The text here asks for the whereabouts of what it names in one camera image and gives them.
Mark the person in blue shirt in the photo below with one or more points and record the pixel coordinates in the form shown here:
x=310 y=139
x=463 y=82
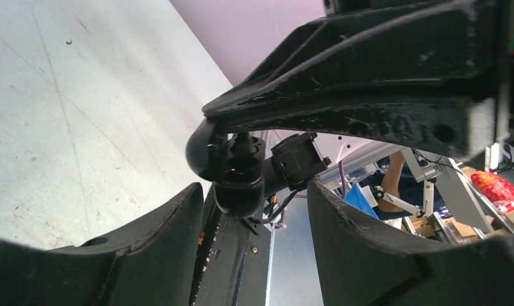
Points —
x=395 y=177

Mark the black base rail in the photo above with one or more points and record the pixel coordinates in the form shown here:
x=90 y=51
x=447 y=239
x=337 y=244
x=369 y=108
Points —
x=233 y=260

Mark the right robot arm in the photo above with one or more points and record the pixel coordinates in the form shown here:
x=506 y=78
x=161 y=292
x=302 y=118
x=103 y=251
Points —
x=291 y=157

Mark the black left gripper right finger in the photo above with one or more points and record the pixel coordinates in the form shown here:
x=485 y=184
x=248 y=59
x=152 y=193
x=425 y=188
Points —
x=364 y=261

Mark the black clip earbud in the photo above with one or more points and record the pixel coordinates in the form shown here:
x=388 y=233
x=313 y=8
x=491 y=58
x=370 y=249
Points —
x=243 y=145

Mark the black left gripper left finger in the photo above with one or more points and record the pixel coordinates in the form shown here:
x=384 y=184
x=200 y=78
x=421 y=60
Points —
x=149 y=261

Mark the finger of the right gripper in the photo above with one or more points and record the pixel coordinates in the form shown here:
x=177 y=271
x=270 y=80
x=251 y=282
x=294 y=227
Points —
x=421 y=75

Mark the black oval charging case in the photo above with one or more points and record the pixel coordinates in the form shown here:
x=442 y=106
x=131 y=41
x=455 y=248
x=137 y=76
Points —
x=238 y=182

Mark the red snack bag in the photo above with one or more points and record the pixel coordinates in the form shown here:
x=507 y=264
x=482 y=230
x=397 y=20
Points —
x=493 y=186

